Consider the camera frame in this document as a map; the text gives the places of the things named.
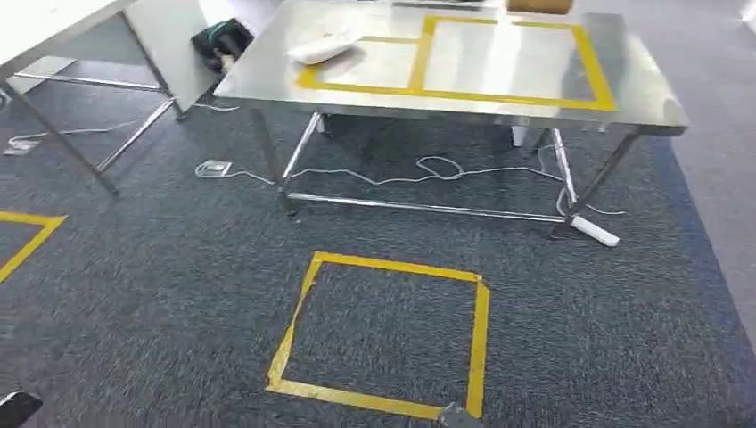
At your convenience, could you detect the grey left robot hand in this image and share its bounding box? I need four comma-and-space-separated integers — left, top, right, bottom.
0, 391, 45, 428

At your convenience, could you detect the yellow floor tape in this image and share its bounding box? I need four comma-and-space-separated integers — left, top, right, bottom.
0, 210, 69, 284
264, 251, 491, 422

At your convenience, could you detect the floor socket plate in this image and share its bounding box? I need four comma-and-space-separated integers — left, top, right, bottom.
194, 159, 233, 179
3, 138, 40, 158

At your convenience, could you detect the white table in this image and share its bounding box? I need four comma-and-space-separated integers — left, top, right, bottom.
0, 0, 237, 197

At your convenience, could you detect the black bag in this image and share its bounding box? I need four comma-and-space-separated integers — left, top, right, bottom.
190, 17, 256, 76

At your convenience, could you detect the white curved plastic part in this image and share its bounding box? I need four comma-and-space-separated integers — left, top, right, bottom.
286, 26, 366, 66

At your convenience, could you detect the yellow tape on table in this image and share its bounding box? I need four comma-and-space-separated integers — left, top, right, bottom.
295, 14, 617, 112

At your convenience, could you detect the steel table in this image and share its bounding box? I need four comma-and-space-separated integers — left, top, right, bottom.
213, 0, 691, 241

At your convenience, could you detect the white power strip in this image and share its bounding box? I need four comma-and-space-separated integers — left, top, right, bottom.
570, 215, 622, 248

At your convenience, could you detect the brown cardboard box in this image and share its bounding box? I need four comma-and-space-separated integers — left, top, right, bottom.
506, 0, 574, 16

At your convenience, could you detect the white cable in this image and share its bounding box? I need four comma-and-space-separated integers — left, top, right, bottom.
5, 101, 241, 150
226, 154, 629, 218

